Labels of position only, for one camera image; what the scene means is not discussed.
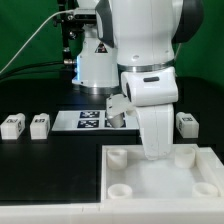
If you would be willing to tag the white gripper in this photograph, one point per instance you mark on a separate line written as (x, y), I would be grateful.
(156, 124)

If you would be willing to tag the white square table top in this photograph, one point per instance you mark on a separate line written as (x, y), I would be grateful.
(187, 172)

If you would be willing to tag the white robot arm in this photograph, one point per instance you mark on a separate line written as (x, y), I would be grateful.
(127, 52)

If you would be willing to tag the white marker sheet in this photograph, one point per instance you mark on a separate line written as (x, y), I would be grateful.
(85, 120)

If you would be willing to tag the white L-shaped fence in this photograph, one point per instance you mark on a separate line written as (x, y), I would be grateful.
(126, 211)

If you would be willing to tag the black camera stand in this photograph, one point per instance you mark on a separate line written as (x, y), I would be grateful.
(70, 30)

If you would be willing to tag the grey camera on stand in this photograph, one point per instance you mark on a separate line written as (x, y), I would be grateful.
(85, 15)

